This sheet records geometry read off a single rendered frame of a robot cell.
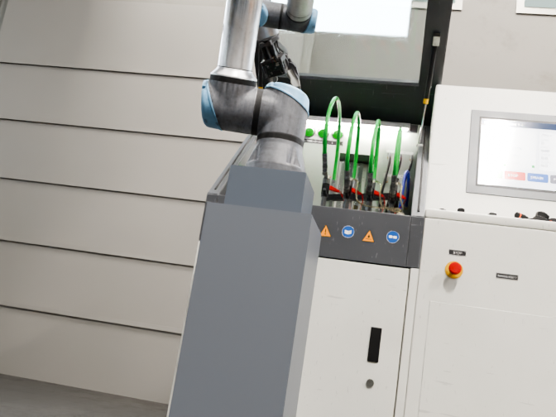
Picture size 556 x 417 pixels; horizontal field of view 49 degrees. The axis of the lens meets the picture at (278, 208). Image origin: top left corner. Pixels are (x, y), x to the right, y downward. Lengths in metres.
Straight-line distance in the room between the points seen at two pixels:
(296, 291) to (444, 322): 0.68
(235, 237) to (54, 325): 3.27
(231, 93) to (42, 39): 3.83
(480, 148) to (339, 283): 0.76
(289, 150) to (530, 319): 0.88
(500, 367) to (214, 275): 0.92
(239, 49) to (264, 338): 0.68
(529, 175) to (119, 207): 2.97
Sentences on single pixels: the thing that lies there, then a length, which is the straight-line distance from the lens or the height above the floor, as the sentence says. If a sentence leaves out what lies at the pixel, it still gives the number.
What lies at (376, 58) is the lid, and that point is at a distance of 2.46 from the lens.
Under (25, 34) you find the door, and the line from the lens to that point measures 5.33.
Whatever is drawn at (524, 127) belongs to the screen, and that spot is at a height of 1.38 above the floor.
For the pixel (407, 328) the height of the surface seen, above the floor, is 0.61.
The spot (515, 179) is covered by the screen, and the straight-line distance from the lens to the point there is 2.26.
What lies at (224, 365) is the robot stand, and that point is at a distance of 1.34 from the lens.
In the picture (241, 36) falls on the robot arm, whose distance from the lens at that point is 1.51.
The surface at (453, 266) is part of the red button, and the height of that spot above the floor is 0.80.
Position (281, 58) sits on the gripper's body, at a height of 1.38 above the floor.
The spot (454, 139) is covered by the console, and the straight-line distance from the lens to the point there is 2.32.
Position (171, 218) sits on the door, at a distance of 4.30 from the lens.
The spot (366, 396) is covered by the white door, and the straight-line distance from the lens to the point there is 1.89.
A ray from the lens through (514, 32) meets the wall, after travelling 4.67.
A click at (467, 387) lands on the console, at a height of 0.47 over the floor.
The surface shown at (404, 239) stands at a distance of 1.91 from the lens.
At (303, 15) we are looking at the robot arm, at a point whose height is 1.42.
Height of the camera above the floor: 0.53
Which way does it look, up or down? 12 degrees up
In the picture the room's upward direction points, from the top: 9 degrees clockwise
